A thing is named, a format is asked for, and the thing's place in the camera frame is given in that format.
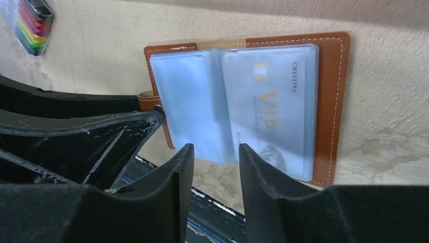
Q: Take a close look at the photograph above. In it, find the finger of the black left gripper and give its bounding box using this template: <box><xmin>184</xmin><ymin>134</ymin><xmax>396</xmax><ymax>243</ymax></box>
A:
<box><xmin>1</xmin><ymin>110</ymin><xmax>164</xmax><ymax>190</ymax></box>
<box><xmin>1</xmin><ymin>76</ymin><xmax>141</xmax><ymax>119</ymax></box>

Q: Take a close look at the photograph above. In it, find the pack of coloured markers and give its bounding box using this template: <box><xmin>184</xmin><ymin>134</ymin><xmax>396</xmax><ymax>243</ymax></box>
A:
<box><xmin>1</xmin><ymin>0</ymin><xmax>54</xmax><ymax>56</ymax></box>

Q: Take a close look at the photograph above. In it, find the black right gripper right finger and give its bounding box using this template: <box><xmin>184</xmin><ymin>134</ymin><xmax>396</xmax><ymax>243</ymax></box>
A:
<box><xmin>239</xmin><ymin>144</ymin><xmax>428</xmax><ymax>242</ymax></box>

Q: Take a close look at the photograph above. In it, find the brown leather card holder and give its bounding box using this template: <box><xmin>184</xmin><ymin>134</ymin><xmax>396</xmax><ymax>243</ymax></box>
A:
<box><xmin>143</xmin><ymin>31</ymin><xmax>351</xmax><ymax>188</ymax></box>

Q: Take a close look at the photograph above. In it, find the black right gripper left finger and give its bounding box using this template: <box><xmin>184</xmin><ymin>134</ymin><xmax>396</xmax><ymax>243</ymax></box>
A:
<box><xmin>1</xmin><ymin>144</ymin><xmax>194</xmax><ymax>242</ymax></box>

